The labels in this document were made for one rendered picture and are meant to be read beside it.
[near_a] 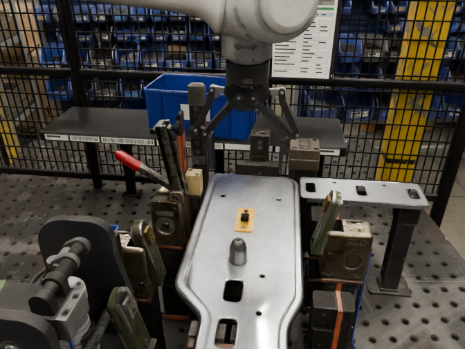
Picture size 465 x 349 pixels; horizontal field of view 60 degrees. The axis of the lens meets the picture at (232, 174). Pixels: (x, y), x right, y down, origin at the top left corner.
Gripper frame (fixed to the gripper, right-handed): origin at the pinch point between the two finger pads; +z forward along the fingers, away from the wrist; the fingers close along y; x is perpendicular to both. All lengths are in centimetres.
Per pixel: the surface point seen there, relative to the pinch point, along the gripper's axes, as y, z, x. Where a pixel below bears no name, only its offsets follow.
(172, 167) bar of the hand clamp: -14.4, 1.1, -1.8
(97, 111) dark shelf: -54, 11, 51
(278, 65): 5, -5, 54
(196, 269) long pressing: -7.3, 13.7, -16.3
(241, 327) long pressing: 2.1, 13.7, -28.1
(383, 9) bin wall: 65, -2, 203
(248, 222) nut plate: 0.8, 13.5, -1.3
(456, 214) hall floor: 123, 115, 160
